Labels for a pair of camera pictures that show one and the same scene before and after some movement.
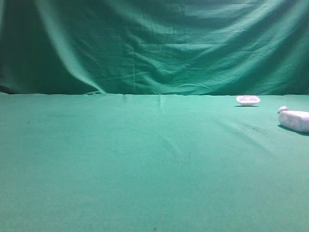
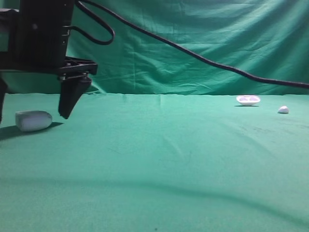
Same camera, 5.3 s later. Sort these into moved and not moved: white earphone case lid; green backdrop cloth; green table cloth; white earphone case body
Moved: white earphone case body
Not moved: green backdrop cloth; green table cloth; white earphone case lid
